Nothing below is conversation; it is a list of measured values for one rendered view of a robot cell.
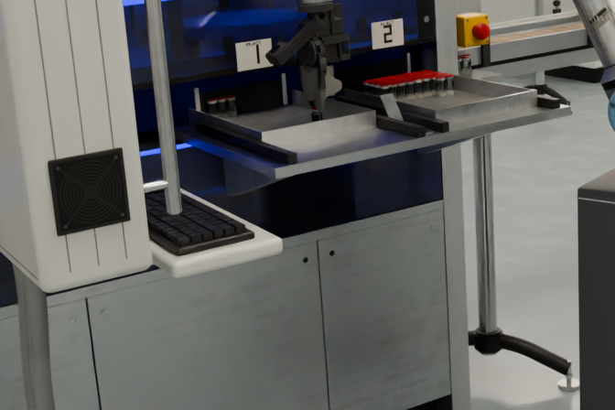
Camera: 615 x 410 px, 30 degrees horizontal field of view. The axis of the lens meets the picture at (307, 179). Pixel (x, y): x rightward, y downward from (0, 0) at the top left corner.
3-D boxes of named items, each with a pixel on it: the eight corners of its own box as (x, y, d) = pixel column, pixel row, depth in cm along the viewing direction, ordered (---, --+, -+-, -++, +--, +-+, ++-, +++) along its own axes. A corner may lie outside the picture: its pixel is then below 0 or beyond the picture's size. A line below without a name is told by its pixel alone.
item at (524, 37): (436, 92, 281) (433, 28, 277) (400, 85, 294) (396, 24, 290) (640, 54, 313) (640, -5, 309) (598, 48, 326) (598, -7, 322)
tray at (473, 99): (345, 104, 256) (344, 89, 255) (439, 86, 268) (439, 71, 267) (436, 127, 227) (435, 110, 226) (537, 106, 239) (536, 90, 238)
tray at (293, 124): (188, 124, 248) (188, 107, 247) (294, 104, 260) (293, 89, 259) (263, 150, 219) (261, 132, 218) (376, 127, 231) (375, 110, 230)
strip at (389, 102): (381, 124, 234) (379, 95, 233) (393, 121, 235) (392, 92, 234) (421, 134, 222) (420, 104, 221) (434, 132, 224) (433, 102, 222)
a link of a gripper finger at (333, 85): (348, 109, 229) (342, 62, 227) (322, 113, 226) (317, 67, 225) (339, 108, 232) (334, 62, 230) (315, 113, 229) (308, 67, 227)
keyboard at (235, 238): (94, 204, 218) (92, 192, 218) (163, 190, 225) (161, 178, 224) (178, 256, 184) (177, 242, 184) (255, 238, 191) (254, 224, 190)
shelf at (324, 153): (168, 136, 246) (167, 127, 245) (434, 87, 279) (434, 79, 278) (275, 178, 205) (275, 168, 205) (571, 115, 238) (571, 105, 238)
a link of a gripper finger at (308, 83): (335, 107, 233) (333, 62, 230) (309, 112, 231) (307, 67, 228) (327, 103, 236) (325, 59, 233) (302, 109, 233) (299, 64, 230)
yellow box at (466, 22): (447, 45, 276) (446, 15, 275) (470, 41, 280) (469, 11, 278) (466, 48, 270) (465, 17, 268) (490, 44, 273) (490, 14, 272)
